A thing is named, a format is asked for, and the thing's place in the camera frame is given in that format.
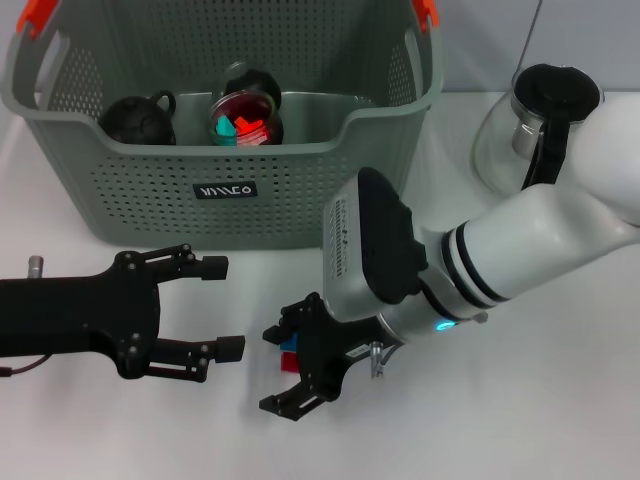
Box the arm connector cable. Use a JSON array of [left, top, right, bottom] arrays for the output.
[[368, 341, 397, 380], [0, 355, 50, 378]]

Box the grey-green perforated plastic storage bin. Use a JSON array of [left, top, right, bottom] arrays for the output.
[[0, 0, 446, 250]]

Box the right arm connector cable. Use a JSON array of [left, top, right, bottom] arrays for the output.
[[368, 341, 397, 380]]

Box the glass teapot with black handle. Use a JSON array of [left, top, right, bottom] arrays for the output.
[[470, 62, 607, 194]]

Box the left arm connector cable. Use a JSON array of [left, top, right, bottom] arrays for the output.
[[0, 355, 50, 378]]

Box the teal square toy plate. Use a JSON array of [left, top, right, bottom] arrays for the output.
[[214, 115, 239, 147]]

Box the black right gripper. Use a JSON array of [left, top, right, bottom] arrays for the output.
[[121, 293, 402, 422]]

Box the black clay teapot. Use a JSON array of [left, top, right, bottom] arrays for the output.
[[98, 89, 177, 146]]

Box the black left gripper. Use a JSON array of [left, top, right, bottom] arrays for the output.
[[0, 243, 231, 380]]

